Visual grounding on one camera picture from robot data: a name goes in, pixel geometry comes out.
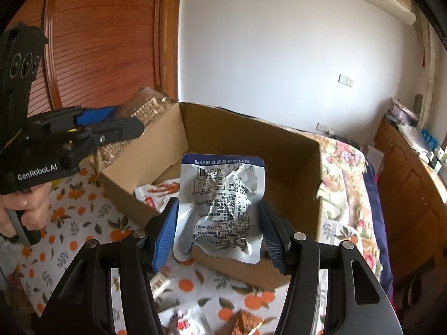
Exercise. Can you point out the person's left hand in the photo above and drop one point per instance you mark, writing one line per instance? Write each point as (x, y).
(35, 202)

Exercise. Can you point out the blue bottles pack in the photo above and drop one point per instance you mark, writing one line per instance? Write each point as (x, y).
(429, 139)

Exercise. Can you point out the pale curtain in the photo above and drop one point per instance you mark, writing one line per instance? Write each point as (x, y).
(427, 76)

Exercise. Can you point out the brown cardboard box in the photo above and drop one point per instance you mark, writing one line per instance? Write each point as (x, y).
(244, 146)

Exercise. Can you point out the floral blanket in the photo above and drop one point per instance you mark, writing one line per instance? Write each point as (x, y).
(349, 195)

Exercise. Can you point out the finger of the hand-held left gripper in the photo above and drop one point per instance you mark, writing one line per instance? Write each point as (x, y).
(97, 115)
(118, 129)

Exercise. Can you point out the silver blue-edged snack packet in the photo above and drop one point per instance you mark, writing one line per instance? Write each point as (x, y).
(216, 209)

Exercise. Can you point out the small brown snack packet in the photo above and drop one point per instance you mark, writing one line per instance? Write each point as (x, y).
(251, 324)

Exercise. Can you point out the wooden side cabinet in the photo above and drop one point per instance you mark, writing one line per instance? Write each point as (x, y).
(408, 188)

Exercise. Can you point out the pink box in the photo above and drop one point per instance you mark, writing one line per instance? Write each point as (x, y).
(403, 111)

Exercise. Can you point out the clear packet with brown stick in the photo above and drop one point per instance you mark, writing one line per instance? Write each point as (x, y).
(162, 284)

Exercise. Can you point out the white paper bag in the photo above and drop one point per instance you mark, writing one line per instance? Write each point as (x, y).
(373, 157)

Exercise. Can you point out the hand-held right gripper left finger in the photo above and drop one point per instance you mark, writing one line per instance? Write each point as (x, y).
(166, 237)

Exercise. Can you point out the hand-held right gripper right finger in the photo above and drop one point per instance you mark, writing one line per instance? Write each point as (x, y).
(272, 239)

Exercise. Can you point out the white wall switch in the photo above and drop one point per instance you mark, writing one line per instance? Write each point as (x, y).
(345, 80)

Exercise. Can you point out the white printed snack packet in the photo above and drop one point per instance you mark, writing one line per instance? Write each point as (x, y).
(188, 322)

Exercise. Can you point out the clear packet of brown crackers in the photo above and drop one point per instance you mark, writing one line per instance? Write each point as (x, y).
(150, 106)

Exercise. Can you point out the orange print bed sheet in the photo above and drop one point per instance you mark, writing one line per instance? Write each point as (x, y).
(70, 223)

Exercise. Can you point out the wooden wardrobe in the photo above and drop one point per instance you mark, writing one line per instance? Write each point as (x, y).
(104, 42)

